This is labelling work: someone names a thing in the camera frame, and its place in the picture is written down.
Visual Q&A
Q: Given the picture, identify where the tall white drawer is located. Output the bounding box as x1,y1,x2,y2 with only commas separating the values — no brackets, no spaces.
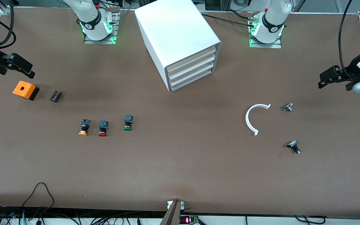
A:
168,61,214,92

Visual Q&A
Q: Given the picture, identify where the orange button box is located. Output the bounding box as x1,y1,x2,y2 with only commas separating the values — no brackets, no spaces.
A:
12,81,40,101

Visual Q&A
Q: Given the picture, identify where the yellow push button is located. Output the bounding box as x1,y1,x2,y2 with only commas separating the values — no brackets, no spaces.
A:
79,119,91,136

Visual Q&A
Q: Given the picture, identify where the red push button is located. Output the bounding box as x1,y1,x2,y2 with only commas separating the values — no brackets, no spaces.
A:
98,120,109,137

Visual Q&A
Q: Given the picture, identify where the slim white drawer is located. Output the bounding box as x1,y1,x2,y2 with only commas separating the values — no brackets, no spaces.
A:
167,54,215,79

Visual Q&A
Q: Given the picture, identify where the cream drawer front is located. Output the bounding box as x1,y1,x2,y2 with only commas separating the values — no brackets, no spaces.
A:
167,47,215,73

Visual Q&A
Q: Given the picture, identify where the white drawer cabinet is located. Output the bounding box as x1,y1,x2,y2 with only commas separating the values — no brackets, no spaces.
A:
135,0,222,93

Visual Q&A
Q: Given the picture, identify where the white curved plastic piece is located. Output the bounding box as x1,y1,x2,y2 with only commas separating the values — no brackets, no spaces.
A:
245,103,272,137

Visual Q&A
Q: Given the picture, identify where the device with red light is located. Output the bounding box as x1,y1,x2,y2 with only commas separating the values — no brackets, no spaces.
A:
179,215,200,225

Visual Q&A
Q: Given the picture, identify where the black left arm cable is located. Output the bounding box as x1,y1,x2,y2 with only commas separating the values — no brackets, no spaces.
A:
338,0,354,78

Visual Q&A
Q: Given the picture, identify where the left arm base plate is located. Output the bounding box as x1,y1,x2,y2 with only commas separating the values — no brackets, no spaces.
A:
249,12,283,49

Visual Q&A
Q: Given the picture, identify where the black key switch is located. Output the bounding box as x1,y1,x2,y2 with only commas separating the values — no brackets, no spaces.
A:
287,140,301,155

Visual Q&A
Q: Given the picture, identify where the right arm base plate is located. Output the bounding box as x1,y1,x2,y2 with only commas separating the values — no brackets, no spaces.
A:
83,8,118,45

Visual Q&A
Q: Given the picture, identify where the black cable on table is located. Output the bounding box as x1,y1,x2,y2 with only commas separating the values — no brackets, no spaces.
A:
201,13,258,29

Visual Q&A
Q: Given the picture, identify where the thin black cable loop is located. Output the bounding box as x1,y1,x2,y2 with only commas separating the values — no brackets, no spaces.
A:
21,182,55,216

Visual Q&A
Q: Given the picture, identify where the tangled cable bundle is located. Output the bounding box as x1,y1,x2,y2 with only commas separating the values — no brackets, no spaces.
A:
0,205,168,225

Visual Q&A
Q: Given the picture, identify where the camera mounting post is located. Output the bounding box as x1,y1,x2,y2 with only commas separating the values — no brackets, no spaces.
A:
160,200,185,225

